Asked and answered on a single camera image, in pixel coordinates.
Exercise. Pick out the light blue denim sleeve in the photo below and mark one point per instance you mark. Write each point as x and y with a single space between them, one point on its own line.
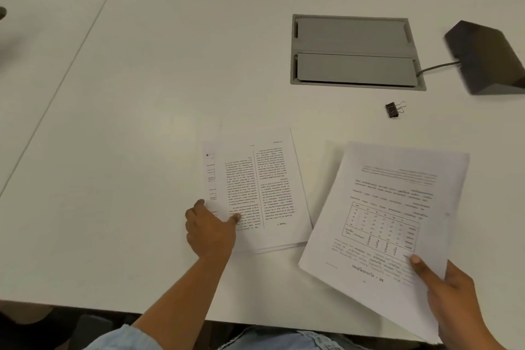
123 341

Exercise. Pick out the black binder clip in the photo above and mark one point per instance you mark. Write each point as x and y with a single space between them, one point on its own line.
391 110

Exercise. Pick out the person's left forearm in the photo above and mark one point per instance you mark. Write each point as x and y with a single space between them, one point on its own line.
180 304

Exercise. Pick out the dark grey chair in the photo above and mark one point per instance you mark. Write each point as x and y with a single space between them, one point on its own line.
90 331

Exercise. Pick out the black wedge-shaped device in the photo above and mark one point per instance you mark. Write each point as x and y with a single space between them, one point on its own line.
484 58

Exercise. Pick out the light blue jeans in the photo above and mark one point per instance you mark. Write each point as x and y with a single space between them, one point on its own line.
287 341

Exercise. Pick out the person's right hand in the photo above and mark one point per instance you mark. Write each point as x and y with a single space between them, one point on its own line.
455 304

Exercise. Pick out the white table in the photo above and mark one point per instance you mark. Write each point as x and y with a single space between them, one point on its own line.
143 75

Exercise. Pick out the text and table paper sheet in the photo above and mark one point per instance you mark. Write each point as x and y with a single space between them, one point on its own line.
389 181

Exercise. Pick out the person's left hand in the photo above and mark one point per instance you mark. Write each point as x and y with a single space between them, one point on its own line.
209 235

